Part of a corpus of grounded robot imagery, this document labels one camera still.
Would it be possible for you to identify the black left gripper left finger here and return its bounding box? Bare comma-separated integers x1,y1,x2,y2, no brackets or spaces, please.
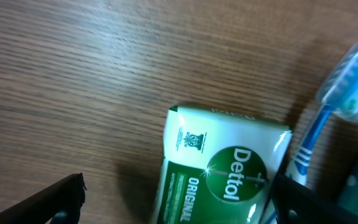
0,173,86,224

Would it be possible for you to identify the blue white toothbrush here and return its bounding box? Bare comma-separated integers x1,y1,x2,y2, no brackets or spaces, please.
259,37,358,224

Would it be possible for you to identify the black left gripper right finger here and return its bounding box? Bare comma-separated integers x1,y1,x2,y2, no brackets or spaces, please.
271,174,358,224

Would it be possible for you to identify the green Dettol soap bar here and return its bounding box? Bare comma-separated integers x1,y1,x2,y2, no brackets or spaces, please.
150,105,292,223

